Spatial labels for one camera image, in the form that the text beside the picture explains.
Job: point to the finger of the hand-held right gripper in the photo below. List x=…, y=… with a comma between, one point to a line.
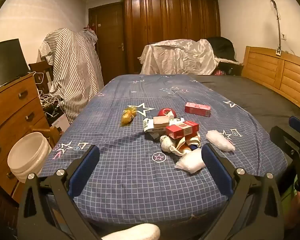
x=277, y=133
x=297, y=123

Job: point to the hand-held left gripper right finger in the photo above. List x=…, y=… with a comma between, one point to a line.
x=217, y=170

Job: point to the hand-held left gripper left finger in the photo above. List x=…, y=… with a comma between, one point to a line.
x=85, y=170

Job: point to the bubble wrap bag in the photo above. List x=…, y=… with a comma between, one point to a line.
x=220, y=141
x=190, y=162

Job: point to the white face mask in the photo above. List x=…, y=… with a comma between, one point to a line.
x=190, y=142

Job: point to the red cigarette packet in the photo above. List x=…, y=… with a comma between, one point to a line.
x=181, y=128

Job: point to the white plastic bucket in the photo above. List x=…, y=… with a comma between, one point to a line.
x=27, y=152

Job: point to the brown cardboard box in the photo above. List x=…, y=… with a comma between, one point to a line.
x=161, y=121

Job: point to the black mattress cover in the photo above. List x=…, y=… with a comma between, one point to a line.
x=252, y=97

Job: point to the blue checked star bedsheet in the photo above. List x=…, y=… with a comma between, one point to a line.
x=130, y=180

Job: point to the knife block box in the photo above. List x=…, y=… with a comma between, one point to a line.
x=58, y=122

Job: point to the crumpled white tissue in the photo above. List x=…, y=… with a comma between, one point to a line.
x=166, y=143

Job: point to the long red box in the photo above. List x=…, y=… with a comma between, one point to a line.
x=197, y=108

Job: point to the wooden headboard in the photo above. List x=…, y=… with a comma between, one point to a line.
x=265, y=67

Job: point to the white torn carton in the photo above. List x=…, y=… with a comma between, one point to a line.
x=148, y=127

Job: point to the red apple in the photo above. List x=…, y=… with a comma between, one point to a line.
x=165, y=111

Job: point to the red patterned bag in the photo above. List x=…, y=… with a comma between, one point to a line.
x=218, y=72

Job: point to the wooden dresser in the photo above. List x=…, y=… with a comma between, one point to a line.
x=12, y=110

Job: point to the black cloth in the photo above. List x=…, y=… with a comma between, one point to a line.
x=222, y=47

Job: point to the grey striped cloth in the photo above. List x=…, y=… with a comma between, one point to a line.
x=75, y=67

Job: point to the dark wooden chair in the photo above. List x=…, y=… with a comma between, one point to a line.
x=40, y=66

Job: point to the white satin cloth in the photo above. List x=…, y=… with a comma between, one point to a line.
x=177, y=57

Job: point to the brown wooden door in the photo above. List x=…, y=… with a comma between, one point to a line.
x=110, y=42

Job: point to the black monitor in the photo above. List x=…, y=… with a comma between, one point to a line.
x=5, y=62

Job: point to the dark wooden wardrobe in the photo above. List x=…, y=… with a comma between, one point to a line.
x=170, y=17

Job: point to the white wall socket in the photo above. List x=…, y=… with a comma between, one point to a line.
x=283, y=36

